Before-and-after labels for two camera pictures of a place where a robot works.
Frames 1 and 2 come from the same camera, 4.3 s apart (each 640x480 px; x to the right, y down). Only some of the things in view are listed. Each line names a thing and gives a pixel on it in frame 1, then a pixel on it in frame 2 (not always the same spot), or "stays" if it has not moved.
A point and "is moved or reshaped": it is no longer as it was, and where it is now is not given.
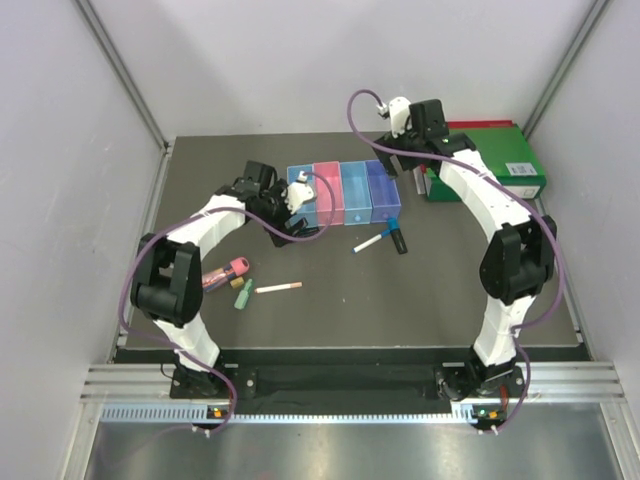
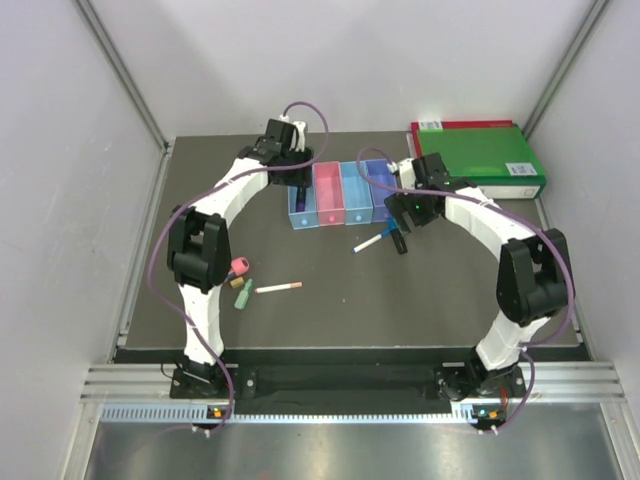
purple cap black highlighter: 307,232 is moved or reshaped
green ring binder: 507,154 stays
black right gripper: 403,164 → 401,203
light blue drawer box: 307,210 stays
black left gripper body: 274,207 → 296,175
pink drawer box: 323,198 stays
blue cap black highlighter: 395,230 stays
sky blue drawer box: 356,193 stays
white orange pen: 277,288 stays
